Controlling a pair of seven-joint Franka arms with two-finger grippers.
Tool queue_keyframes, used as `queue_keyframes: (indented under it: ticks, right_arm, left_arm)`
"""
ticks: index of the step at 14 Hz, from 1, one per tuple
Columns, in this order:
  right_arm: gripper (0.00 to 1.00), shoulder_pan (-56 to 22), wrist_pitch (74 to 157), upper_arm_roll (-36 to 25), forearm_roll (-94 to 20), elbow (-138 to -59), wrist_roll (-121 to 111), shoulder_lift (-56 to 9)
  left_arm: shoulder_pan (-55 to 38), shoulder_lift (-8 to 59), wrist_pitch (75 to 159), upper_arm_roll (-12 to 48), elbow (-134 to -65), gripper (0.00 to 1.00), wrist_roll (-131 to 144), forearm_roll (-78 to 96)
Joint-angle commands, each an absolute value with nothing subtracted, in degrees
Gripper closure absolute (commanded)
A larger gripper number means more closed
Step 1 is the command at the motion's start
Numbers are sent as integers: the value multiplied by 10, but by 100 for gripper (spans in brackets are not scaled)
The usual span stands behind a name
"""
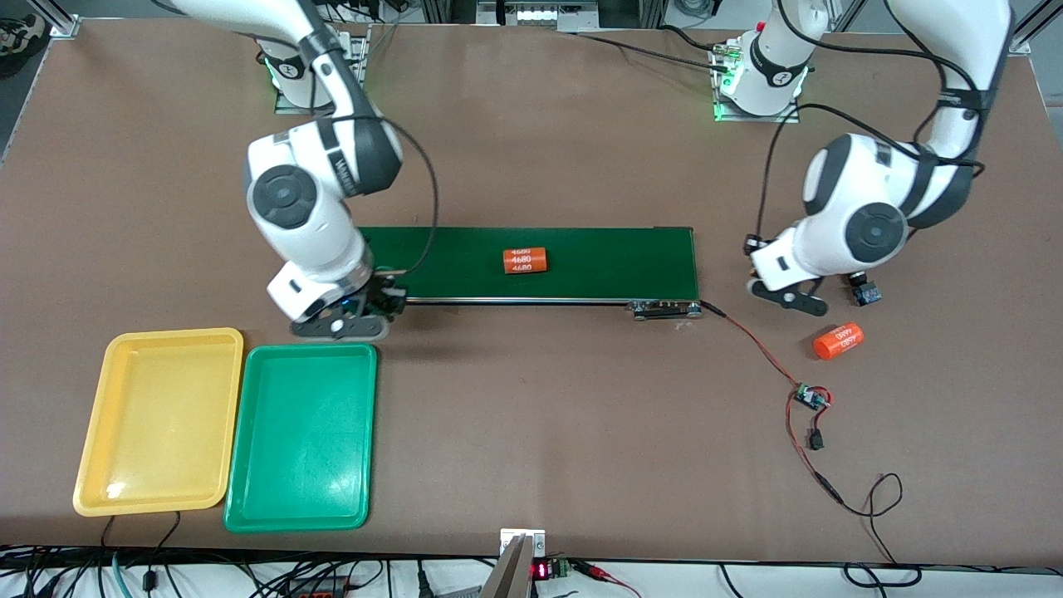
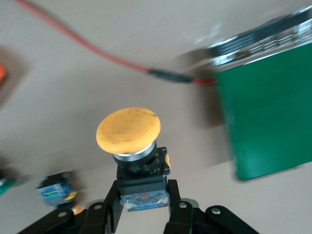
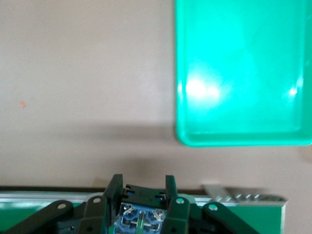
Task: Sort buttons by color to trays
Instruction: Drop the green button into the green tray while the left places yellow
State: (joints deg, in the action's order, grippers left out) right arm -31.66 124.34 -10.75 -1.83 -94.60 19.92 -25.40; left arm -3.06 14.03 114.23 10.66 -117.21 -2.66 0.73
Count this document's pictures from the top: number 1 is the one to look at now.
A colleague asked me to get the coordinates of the orange 4680 cylinder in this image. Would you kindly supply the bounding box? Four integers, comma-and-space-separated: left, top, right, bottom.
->
503, 247, 550, 276
812, 322, 865, 361

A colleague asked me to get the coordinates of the green plastic tray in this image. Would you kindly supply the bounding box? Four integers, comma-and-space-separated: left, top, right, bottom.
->
223, 342, 379, 533

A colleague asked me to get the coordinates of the green conveyor belt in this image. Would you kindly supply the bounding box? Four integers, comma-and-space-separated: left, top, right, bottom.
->
357, 226, 705, 321

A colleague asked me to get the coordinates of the yellow plastic tray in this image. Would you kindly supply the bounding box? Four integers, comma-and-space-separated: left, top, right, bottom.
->
72, 327, 245, 517

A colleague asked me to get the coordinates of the black white shoe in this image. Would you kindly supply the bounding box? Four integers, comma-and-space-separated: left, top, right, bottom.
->
0, 12, 52, 80

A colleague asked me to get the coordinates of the red black wire pair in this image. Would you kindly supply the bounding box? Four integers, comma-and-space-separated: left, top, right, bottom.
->
700, 299, 845, 509

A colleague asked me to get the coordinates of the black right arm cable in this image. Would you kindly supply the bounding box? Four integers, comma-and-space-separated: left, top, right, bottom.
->
365, 116, 440, 275

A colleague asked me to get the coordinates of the green push button switch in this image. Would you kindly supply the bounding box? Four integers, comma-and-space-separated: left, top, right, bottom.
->
847, 272, 884, 307

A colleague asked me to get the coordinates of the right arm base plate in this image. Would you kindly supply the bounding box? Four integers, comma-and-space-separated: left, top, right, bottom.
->
274, 25, 372, 115

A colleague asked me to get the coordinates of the thin black power cable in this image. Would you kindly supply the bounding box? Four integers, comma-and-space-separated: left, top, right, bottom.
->
839, 472, 923, 586

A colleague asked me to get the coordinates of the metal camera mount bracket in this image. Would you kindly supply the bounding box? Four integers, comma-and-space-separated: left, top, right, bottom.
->
480, 528, 547, 598

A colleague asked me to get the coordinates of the aluminium profile post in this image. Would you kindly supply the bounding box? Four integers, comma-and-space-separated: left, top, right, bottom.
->
29, 0, 81, 40
1001, 0, 1063, 57

